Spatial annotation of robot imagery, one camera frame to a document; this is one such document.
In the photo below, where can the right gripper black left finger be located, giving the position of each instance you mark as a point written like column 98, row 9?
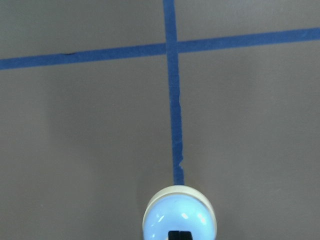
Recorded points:
column 174, row 235

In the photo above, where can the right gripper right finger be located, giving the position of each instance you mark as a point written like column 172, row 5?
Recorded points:
column 185, row 235

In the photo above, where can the blue wooden call bell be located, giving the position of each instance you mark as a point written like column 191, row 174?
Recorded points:
column 179, row 208

